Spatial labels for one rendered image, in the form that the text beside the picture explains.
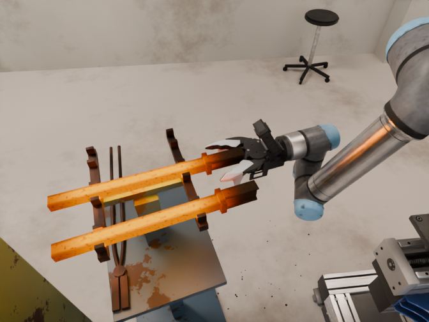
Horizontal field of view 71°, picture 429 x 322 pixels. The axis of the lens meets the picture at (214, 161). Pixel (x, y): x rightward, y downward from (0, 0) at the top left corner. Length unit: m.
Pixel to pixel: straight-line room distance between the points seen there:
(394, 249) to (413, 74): 0.55
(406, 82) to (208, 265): 0.64
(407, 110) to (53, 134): 2.40
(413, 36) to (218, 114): 1.95
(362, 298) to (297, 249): 0.43
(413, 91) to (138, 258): 0.76
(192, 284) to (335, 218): 1.29
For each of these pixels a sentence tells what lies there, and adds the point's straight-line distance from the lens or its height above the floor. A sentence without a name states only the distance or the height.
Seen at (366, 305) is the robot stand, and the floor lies 0.21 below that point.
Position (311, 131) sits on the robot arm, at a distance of 0.83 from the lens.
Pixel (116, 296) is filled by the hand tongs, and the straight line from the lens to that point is 0.88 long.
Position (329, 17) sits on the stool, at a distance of 2.91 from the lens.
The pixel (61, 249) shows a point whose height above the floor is 1.04.
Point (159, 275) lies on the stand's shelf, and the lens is 0.88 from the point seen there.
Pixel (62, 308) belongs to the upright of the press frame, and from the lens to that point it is 1.22.
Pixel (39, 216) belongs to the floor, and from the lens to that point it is 2.14.
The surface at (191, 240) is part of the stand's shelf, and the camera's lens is 0.92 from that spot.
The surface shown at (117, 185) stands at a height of 1.04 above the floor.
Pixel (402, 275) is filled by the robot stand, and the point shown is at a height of 0.77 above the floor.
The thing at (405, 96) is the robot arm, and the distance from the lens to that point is 0.65.
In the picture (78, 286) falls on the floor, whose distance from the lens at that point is 1.81.
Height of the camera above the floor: 1.58
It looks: 48 degrees down
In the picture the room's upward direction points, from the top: straight up
